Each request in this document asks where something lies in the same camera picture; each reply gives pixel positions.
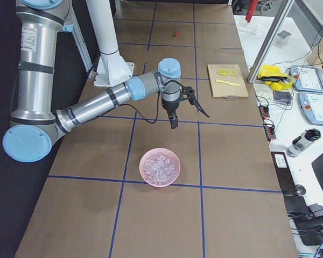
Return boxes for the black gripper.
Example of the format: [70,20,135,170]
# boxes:
[161,92,180,129]

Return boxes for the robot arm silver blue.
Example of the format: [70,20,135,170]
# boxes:
[2,1,181,162]

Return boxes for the pile of clear ice cubes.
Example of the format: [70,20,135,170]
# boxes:
[142,153,179,186]

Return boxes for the pink bowl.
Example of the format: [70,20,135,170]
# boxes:
[139,148,181,188]

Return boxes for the wooden cutting board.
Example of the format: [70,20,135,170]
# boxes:
[207,64,249,99]

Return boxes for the yellow plastic knife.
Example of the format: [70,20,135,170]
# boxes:
[215,79,240,86]

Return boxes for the lemon slice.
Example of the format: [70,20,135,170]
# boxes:
[217,69,227,75]

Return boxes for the white pillar with base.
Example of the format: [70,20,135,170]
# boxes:
[86,0,135,87]

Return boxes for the yellow cloth bag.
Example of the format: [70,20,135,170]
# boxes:
[257,64,293,91]

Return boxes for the clear water bottle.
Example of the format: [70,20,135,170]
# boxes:
[286,128,321,157]

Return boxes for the upper teach pendant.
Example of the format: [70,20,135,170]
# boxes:
[290,65,323,92]

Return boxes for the teach pendant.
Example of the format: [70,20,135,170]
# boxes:
[298,91,323,126]
[290,65,323,92]

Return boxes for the lower teach pendant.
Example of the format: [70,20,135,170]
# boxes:
[298,91,323,126]

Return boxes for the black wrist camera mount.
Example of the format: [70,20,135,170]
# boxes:
[180,86,196,105]

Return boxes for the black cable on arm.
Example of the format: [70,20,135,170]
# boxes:
[129,80,210,124]

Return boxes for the aluminium frame post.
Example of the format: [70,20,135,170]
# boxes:
[247,0,295,83]

